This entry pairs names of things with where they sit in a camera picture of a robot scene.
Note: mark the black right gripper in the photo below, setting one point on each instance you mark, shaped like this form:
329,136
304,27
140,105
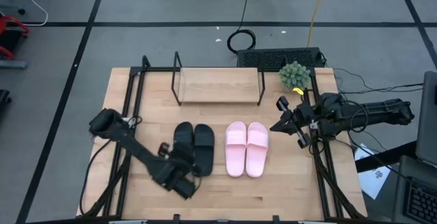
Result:
304,121

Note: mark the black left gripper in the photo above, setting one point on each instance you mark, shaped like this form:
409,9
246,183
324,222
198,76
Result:
177,174

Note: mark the black slide sandal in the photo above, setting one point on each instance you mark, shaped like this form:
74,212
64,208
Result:
204,149
183,132

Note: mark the pink slide sandal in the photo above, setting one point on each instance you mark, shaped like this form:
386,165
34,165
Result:
256,149
235,149

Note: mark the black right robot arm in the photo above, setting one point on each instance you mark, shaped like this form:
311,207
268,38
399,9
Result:
375,113

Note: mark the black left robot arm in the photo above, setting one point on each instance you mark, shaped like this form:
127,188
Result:
136,149

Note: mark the yellow tag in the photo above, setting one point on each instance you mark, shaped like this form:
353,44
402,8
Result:
298,91

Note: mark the green potted plant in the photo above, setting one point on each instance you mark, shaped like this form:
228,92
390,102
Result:
293,75

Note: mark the black perforated metal box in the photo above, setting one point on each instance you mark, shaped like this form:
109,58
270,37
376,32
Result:
266,58

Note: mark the white paper sheet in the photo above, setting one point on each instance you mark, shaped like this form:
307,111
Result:
373,179

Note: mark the black desk bar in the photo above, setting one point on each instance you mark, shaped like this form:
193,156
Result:
385,157

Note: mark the grey open laptop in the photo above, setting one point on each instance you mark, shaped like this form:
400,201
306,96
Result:
428,121

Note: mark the black chair base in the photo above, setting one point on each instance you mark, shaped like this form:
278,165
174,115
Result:
3,96

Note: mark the grey floor bar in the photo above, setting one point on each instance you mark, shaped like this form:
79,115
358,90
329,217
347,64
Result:
12,64

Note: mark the black caster wheel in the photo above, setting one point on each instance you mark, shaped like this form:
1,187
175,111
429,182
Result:
21,11

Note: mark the red and black cart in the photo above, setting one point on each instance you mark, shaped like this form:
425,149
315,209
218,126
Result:
13,20

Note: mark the small black table bracket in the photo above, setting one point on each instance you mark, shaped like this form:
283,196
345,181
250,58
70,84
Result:
176,218
276,218

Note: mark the wooden shelf with black frame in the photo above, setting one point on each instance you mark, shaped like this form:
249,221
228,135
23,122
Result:
218,85

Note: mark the black aluminium table frame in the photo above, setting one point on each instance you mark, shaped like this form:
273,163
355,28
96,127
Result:
157,69

